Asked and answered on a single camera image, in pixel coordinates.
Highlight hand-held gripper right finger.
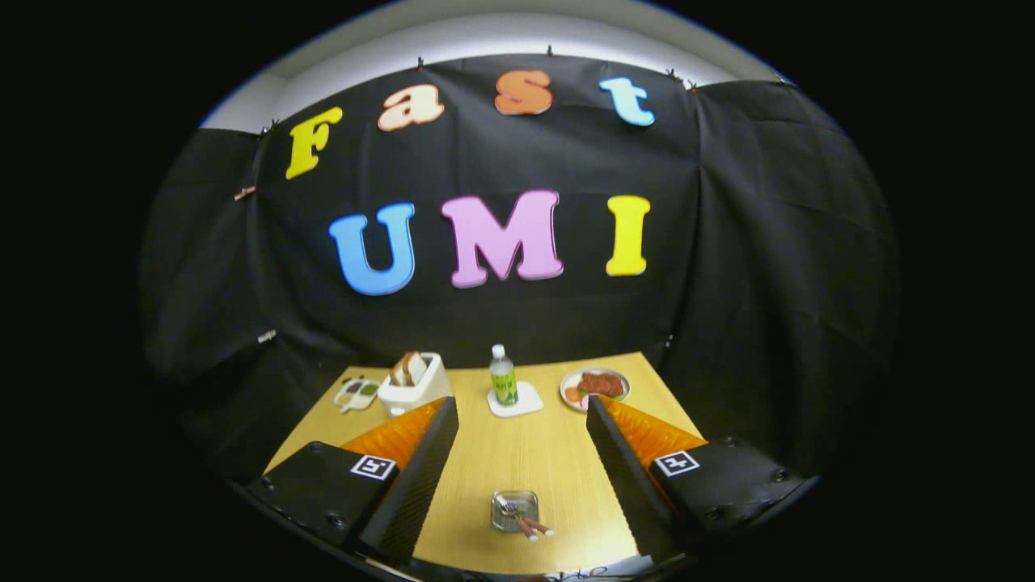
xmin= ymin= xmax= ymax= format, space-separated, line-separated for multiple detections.
xmin=586 ymin=394 xmax=809 ymax=563

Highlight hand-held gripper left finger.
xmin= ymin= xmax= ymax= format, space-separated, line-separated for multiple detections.
xmin=245 ymin=396 xmax=460 ymax=567

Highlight checkered handle metal fork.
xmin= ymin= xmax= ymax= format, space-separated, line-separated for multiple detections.
xmin=497 ymin=497 xmax=556 ymax=537

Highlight checkered handle metal spoon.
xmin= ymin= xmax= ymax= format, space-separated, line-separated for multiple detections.
xmin=500 ymin=500 xmax=539 ymax=542

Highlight white toaster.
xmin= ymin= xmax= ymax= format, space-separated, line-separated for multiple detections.
xmin=378 ymin=352 xmax=454 ymax=417

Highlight red meat slices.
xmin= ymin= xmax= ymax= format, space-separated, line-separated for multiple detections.
xmin=577 ymin=372 xmax=626 ymax=399

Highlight white plate of food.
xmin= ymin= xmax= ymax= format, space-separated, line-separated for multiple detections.
xmin=560 ymin=368 xmax=631 ymax=413

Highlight white divided bean dish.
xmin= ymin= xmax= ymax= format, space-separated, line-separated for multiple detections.
xmin=334 ymin=376 xmax=381 ymax=413

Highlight white square coaster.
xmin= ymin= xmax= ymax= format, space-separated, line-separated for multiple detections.
xmin=487 ymin=382 xmax=544 ymax=419

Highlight green label drink bottle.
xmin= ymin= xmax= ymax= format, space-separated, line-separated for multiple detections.
xmin=489 ymin=344 xmax=518 ymax=407

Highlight metal wire basket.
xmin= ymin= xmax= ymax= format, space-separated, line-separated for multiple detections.
xmin=491 ymin=491 xmax=540 ymax=534

